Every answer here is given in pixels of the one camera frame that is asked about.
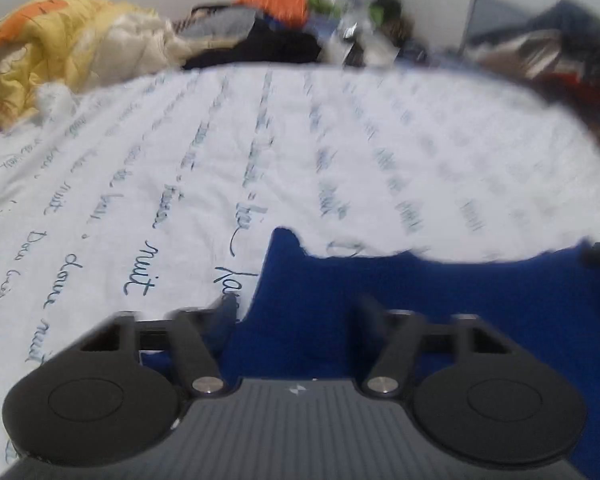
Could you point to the grey framed panel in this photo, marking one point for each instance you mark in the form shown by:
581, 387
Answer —
490, 17

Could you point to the yellow quilt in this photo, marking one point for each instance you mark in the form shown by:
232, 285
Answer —
40, 45

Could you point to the red cloth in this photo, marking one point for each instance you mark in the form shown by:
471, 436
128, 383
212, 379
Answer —
572, 90

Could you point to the beige cloth bag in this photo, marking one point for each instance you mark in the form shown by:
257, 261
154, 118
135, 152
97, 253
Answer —
520, 52

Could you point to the dark hat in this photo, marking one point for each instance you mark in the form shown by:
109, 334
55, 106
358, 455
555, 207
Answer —
392, 17

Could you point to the blue knit sweater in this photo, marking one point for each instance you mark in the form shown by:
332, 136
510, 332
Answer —
320, 300

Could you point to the grey cloth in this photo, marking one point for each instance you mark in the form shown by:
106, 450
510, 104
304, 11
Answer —
220, 22

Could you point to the black clothes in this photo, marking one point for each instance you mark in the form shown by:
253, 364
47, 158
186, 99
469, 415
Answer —
265, 50

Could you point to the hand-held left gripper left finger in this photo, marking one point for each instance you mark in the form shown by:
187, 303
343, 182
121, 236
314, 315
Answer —
225, 322

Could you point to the white script-print bed sheet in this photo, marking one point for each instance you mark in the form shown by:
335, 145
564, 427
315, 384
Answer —
155, 160

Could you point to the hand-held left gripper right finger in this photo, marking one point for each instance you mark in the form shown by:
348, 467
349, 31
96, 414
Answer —
371, 322

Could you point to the white crumpled plastic bag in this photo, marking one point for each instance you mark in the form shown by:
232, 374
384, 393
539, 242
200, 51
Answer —
352, 45

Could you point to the dark blue jacket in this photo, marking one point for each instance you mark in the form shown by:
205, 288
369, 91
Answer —
575, 22

